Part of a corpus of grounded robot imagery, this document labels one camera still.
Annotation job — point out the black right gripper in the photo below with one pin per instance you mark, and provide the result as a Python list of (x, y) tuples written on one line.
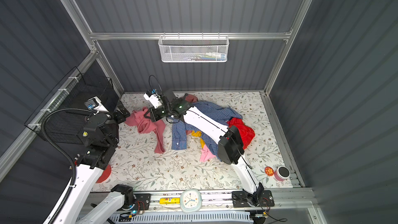
[(155, 117)]

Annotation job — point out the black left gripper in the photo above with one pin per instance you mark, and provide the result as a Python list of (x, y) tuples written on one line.
[(121, 118)]

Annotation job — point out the dusty pink shirt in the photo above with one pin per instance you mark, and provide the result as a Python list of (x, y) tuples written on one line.
[(145, 125)]

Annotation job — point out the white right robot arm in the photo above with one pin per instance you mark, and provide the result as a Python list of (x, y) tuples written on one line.
[(230, 151)]

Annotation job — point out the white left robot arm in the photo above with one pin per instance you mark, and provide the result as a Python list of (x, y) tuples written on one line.
[(102, 133)]

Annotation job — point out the dark grey red cloth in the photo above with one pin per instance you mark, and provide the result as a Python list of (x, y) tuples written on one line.
[(190, 98)]

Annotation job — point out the yellow cloth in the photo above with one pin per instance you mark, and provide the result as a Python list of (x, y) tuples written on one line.
[(198, 134)]

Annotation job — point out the light pink cloth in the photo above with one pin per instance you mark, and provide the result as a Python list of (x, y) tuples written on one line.
[(206, 154)]

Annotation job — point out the bright red cloth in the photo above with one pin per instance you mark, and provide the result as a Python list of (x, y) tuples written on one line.
[(247, 134)]

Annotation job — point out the mint white alarm clock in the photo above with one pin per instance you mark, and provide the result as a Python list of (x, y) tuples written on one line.
[(190, 201)]

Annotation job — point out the white ventilation grille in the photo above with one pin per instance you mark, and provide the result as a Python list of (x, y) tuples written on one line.
[(212, 217)]

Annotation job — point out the pink tape roll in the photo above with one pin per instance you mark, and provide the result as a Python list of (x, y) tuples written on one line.
[(282, 173)]

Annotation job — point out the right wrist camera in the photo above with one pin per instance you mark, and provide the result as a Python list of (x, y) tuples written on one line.
[(153, 98)]

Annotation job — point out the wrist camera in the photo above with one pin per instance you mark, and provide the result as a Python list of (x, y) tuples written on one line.
[(95, 104), (153, 98)]

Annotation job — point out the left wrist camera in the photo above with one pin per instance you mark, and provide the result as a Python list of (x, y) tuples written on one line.
[(95, 104)]

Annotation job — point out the black wire mesh basket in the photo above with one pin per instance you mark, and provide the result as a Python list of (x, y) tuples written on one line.
[(78, 87)]

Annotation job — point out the white wire mesh basket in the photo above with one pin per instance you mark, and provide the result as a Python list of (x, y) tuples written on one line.
[(196, 49)]

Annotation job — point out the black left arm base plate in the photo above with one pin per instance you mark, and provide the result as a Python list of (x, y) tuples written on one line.
[(142, 202)]

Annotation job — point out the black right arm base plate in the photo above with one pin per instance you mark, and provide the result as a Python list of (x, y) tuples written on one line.
[(242, 199)]

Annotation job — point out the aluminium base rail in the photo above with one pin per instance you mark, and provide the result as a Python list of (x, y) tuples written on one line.
[(217, 200)]

